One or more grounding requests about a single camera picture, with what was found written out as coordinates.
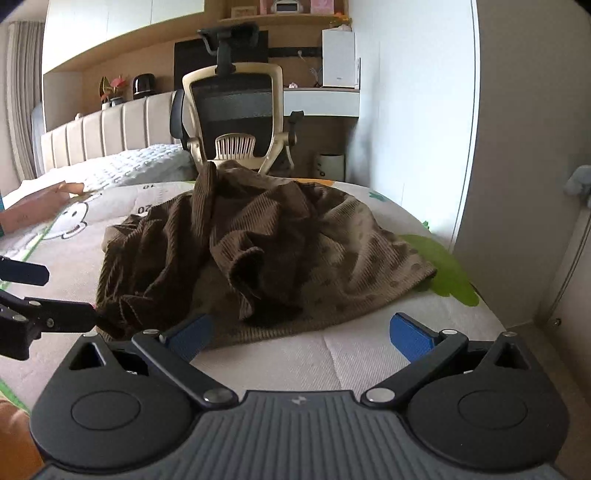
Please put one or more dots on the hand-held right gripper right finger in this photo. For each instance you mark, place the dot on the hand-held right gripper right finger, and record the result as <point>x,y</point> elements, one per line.
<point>411,337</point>

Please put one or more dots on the black monitor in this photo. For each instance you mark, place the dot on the black monitor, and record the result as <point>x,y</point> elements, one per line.
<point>194,60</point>

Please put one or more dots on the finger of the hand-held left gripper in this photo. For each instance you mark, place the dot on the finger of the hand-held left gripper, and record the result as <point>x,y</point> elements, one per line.
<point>60,316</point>
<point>27,272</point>

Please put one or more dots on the potted red-leaf plant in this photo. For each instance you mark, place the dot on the potted red-leaf plant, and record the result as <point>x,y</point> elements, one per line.
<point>112,87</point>

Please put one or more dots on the white wardrobe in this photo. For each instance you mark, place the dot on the white wardrobe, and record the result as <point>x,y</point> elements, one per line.
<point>521,161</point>

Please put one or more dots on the grey plush toy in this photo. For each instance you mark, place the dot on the grey plush toy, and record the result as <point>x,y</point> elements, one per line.
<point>579,184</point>

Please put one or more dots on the beige padded bed headboard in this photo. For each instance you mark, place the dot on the beige padded bed headboard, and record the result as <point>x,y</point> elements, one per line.
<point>111,129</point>

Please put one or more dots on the pink box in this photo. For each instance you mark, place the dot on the pink box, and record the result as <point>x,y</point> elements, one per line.
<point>327,6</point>

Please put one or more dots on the brown ribbed dotted garment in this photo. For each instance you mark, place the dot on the brown ribbed dotted garment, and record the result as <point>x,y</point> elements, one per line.
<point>277,240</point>

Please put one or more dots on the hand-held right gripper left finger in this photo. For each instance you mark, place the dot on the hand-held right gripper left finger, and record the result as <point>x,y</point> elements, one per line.
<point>189,334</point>

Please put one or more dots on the white clock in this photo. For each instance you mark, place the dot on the white clock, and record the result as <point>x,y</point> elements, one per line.
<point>287,6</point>

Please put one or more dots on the wooden wall shelf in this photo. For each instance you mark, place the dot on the wooden wall shelf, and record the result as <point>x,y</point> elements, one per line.
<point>286,21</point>

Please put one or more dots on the beige curtain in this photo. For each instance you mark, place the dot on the beige curtain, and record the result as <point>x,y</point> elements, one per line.
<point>23,101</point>

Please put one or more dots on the beige mesh office chair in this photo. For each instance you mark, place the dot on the beige mesh office chair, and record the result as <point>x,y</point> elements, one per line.
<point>231,110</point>

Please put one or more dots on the white box on desk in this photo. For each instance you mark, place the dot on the white box on desk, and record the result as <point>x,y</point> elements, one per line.
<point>339,57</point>

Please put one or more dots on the white round bin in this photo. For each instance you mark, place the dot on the white round bin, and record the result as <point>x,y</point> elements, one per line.
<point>331,166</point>

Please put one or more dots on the white desk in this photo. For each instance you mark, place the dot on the white desk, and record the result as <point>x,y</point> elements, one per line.
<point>323,101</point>

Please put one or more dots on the black round speaker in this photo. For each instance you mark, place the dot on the black round speaker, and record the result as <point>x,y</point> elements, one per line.
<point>143,85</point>

